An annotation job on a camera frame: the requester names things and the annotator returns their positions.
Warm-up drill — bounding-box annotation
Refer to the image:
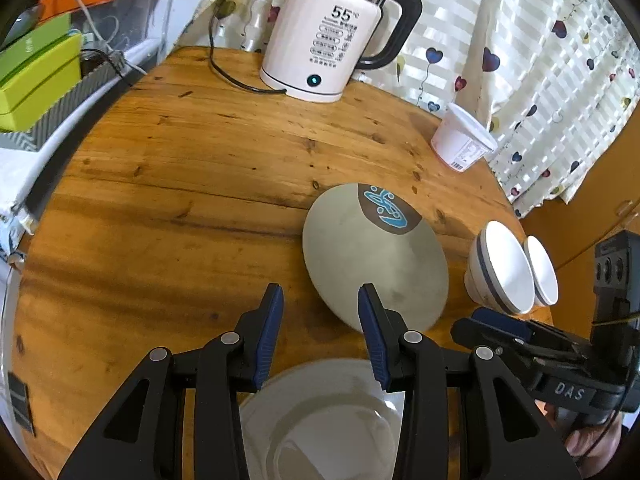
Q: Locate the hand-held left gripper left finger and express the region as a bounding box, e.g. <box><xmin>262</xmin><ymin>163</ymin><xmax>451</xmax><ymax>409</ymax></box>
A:
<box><xmin>57</xmin><ymin>282</ymin><xmax>286</xmax><ymax>480</ymax></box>

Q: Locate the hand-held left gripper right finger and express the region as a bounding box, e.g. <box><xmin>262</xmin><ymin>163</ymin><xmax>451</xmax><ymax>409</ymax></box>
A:
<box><xmin>356</xmin><ymin>282</ymin><xmax>583</xmax><ymax>480</ymax></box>

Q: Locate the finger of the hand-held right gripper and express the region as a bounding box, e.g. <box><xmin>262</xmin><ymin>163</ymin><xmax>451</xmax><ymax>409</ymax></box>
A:
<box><xmin>451</xmin><ymin>319</ymin><xmax>556</xmax><ymax>362</ymax></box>
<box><xmin>471</xmin><ymin>306</ymin><xmax>533</xmax><ymax>338</ymax></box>

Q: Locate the white bowl with blue stripe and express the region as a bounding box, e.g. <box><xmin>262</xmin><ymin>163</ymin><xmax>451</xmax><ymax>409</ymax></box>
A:
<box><xmin>522</xmin><ymin>235</ymin><xmax>559</xmax><ymax>308</ymax></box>
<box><xmin>464</xmin><ymin>220</ymin><xmax>536</xmax><ymax>316</ymax></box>

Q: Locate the white plate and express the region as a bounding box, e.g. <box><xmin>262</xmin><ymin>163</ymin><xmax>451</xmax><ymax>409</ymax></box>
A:
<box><xmin>239</xmin><ymin>358</ymin><xmax>407</xmax><ymax>480</ymax></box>

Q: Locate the grey plate with blue label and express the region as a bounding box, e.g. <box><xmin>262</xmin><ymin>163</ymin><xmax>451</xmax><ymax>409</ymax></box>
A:
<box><xmin>302</xmin><ymin>182</ymin><xmax>449</xmax><ymax>333</ymax></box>

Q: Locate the person's right hand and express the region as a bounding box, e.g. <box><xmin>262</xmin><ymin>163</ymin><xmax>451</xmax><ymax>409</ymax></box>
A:
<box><xmin>547</xmin><ymin>405</ymin><xmax>623</xmax><ymax>466</ymax></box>

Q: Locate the white plastic cup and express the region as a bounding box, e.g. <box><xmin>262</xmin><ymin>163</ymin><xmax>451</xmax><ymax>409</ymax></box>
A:
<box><xmin>431</xmin><ymin>102</ymin><xmax>499</xmax><ymax>173</ymax></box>

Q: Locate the heart print curtain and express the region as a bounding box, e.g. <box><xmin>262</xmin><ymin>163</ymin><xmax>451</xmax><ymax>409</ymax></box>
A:
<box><xmin>190</xmin><ymin>0</ymin><xmax>640</xmax><ymax>218</ymax></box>

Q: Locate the grey chevron basket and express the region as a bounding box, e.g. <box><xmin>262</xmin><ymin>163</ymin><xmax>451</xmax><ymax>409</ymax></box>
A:
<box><xmin>0</xmin><ymin>57</ymin><xmax>126</xmax><ymax>153</ymax></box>

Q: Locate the white electric kettle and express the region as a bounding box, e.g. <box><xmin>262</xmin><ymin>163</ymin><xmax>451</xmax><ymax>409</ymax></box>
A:
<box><xmin>258</xmin><ymin>0</ymin><xmax>423</xmax><ymax>104</ymax></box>

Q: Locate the green boxes stack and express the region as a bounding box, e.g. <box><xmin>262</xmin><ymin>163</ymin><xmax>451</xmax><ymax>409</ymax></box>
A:
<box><xmin>0</xmin><ymin>31</ymin><xmax>83</xmax><ymax>132</ymax></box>

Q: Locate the clear plastic box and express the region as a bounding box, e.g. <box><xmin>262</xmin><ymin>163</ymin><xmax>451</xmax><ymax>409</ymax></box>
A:
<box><xmin>65</xmin><ymin>0</ymin><xmax>167</xmax><ymax>61</ymax></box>

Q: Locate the green box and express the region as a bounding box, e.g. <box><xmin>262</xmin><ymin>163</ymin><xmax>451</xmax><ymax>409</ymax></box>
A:
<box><xmin>0</xmin><ymin>11</ymin><xmax>72</xmax><ymax>83</ymax></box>

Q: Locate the black kettle power cord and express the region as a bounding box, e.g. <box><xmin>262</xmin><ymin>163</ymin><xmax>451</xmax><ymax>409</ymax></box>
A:
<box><xmin>207</xmin><ymin>2</ymin><xmax>288</xmax><ymax>96</ymax></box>

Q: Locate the white cable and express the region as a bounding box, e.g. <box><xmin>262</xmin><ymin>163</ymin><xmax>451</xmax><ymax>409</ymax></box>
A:
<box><xmin>47</xmin><ymin>0</ymin><xmax>148</xmax><ymax>76</ymax></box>

